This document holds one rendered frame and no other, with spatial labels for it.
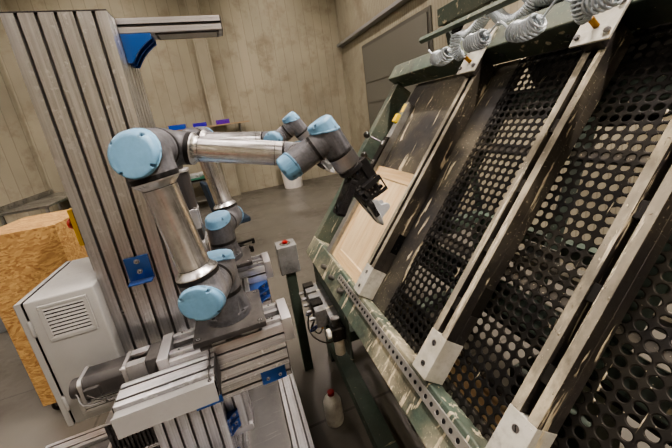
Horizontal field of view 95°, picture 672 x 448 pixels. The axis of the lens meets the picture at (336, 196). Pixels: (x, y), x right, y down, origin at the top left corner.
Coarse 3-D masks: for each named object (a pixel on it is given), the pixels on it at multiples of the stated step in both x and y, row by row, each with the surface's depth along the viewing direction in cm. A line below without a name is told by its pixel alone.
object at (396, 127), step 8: (408, 104) 170; (400, 112) 173; (408, 112) 171; (400, 120) 171; (392, 128) 173; (400, 128) 172; (392, 136) 171; (392, 144) 172; (384, 152) 172; (384, 160) 173; (376, 168) 172; (352, 208) 173; (344, 224) 173; (336, 232) 177; (336, 240) 173; (328, 248) 176
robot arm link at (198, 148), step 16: (192, 144) 88; (208, 144) 89; (224, 144) 89; (240, 144) 90; (256, 144) 91; (272, 144) 92; (288, 144) 92; (192, 160) 90; (208, 160) 91; (224, 160) 91; (240, 160) 91; (256, 160) 92; (272, 160) 92
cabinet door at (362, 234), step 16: (384, 176) 162; (400, 176) 148; (384, 192) 155; (400, 192) 143; (352, 224) 169; (368, 224) 155; (384, 224) 143; (352, 240) 162; (368, 240) 148; (336, 256) 169; (352, 256) 155; (368, 256) 142; (352, 272) 148
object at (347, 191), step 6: (348, 180) 86; (354, 180) 86; (342, 186) 89; (348, 186) 85; (354, 186) 86; (342, 192) 88; (348, 192) 86; (342, 198) 86; (348, 198) 86; (336, 204) 88; (342, 204) 86; (348, 204) 86; (336, 210) 87; (342, 210) 86; (342, 216) 87
